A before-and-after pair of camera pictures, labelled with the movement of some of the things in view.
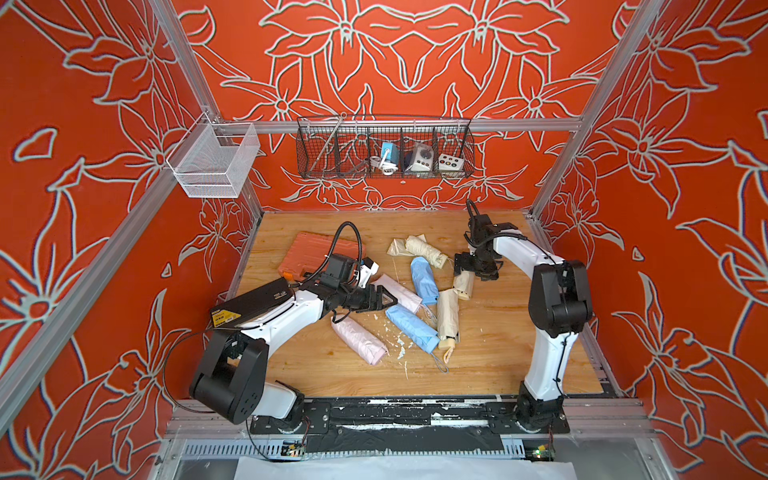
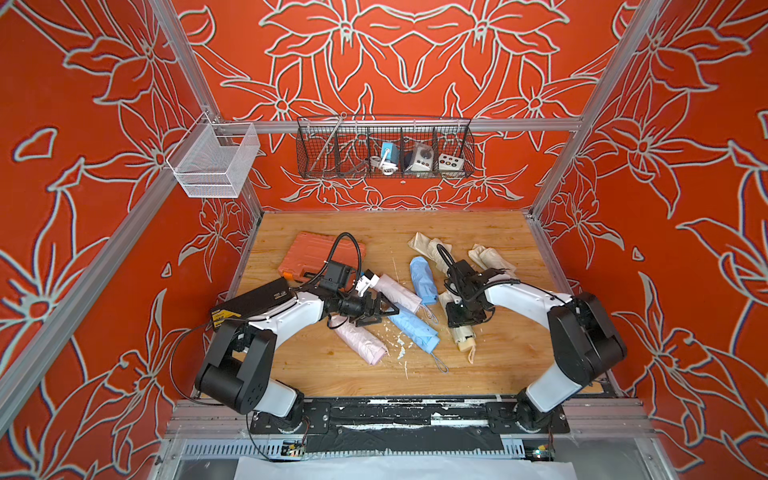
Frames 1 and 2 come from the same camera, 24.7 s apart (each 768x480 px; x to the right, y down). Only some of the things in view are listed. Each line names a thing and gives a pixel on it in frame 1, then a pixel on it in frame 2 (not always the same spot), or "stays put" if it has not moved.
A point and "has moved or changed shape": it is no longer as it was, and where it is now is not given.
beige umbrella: (418, 245) has moved or changed shape
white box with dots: (447, 162) stays put
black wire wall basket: (384, 146) stays put
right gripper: (486, 274) -> (457, 322)
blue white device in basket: (389, 160) stays put
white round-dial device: (423, 157) stays put
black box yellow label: (234, 311) stays put
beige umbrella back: (464, 284) has moved or changed shape
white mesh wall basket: (211, 160) stays put
